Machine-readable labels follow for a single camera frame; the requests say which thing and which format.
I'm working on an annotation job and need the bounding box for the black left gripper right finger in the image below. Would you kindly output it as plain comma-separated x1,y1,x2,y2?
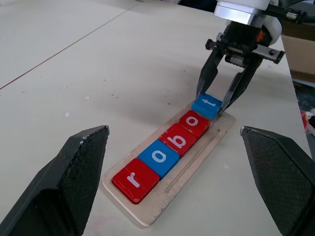
240,125,315,236

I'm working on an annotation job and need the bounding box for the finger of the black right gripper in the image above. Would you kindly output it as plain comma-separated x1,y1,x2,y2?
195,47,226,99
220,57,263,115

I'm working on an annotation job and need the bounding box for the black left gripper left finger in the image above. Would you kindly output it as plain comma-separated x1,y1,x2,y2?
0,124,110,236

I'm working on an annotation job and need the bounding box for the blue tile letter t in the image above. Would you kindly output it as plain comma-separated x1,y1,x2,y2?
190,92,223,120

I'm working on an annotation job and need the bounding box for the red tile letter o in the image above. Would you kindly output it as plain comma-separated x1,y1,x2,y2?
179,110,211,138

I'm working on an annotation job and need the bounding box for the red tile letter b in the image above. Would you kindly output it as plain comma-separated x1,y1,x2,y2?
158,122,197,158

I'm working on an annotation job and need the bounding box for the red tile letter r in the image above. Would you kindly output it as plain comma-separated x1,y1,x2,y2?
111,157,160,205

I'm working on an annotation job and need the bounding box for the light wooden letter tray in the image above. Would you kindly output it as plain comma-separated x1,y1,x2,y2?
102,108,236,227

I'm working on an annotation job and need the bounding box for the blue tile letter o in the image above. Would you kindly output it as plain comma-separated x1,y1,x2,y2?
137,140,181,179

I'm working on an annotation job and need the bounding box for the silver metal wrist plate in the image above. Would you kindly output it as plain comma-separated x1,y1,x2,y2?
213,1,267,26

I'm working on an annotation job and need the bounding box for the brown cardboard box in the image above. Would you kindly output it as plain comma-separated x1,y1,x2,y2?
280,21,315,83

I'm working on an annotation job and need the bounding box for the red and white toy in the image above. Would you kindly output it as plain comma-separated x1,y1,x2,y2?
299,108,315,136

